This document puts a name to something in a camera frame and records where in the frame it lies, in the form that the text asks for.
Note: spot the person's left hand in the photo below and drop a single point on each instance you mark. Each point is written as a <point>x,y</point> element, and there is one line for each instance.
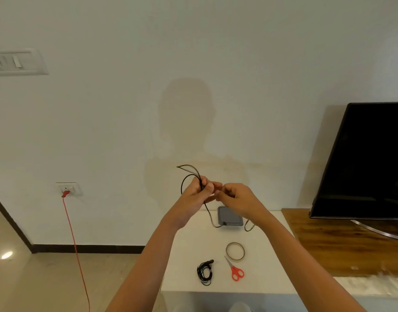
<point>189,204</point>

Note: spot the person's right hand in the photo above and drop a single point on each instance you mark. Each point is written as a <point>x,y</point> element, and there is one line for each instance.
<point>242,201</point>

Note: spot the grey lidded container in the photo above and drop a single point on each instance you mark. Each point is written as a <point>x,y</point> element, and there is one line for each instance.
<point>231,218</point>

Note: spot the clear tape roll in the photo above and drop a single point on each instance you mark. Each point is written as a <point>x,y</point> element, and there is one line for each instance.
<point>226,251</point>

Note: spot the red scissors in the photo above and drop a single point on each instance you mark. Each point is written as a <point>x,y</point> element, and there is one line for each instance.
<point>235,271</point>

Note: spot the person's left forearm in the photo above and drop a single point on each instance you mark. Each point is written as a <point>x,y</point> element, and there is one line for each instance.
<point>143,269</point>

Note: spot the person's right forearm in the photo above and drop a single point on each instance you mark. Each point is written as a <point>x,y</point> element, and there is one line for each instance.
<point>309,269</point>

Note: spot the person's grey trouser leg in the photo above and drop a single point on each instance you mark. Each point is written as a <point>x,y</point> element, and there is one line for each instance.
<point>241,308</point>

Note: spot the wooden board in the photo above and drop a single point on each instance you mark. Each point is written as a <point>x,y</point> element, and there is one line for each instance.
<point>345,246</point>

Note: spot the black television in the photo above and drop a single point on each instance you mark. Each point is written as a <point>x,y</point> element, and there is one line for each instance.
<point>364,162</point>

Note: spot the silver television stand leg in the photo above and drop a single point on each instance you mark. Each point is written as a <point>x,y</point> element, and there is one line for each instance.
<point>377,230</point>

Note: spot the white wall socket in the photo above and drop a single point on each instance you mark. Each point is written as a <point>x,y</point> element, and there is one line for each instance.
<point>75,187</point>

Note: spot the white wall switch panel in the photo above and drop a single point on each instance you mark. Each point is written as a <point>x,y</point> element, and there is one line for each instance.
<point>20,62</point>

